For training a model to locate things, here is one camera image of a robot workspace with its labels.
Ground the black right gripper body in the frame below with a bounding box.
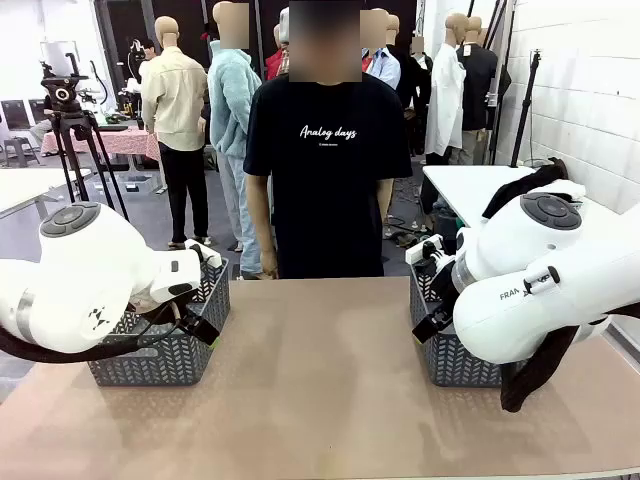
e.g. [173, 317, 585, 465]
[424, 259, 457, 321]

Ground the mannequin in plaid hooded shirt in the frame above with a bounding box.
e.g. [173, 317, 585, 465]
[264, 7, 292, 82]

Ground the figure in black jacket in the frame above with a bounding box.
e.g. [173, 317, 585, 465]
[402, 34, 435, 157]

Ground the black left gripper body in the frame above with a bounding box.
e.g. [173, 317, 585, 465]
[172, 298, 201, 326]

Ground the person in black T-shirt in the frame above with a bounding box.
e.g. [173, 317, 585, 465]
[243, 0, 414, 280]

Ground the mannequin in cream shirt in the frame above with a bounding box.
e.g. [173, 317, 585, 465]
[141, 15, 211, 250]

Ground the mannequin in blue shirt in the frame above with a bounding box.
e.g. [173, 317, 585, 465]
[360, 9, 402, 92]

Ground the person's left forearm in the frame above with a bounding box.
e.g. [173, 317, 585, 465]
[375, 178, 395, 226]

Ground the table with red chequered cloth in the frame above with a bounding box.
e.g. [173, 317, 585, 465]
[40, 127, 161, 162]

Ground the left arm black cable sleeve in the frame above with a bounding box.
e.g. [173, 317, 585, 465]
[0, 299, 191, 365]

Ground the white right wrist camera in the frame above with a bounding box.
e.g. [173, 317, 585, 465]
[405, 233, 447, 265]

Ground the white desk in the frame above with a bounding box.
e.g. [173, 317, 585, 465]
[0, 167, 94, 217]

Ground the mannequin in light blue fleece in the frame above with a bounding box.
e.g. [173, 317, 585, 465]
[207, 2, 265, 280]

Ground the grey plastic woven basket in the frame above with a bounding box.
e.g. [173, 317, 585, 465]
[88, 254, 232, 387]
[409, 264, 504, 389]

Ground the grey metal stool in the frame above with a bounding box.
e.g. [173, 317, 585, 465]
[2, 137, 41, 169]

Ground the mannequin in white coat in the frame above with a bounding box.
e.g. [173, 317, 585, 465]
[424, 13, 471, 166]

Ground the person's right forearm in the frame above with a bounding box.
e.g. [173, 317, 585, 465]
[246, 174, 277, 255]

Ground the black camera tripod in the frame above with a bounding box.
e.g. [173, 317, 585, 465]
[39, 52, 130, 221]

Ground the black light stand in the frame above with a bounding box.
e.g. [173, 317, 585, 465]
[509, 48, 545, 169]

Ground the mannequin in black shirt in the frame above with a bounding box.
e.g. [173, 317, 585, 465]
[457, 15, 502, 166]

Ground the person's right hand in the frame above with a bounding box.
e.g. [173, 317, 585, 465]
[259, 249, 279, 280]

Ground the white side table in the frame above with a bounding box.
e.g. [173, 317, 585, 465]
[422, 164, 551, 229]

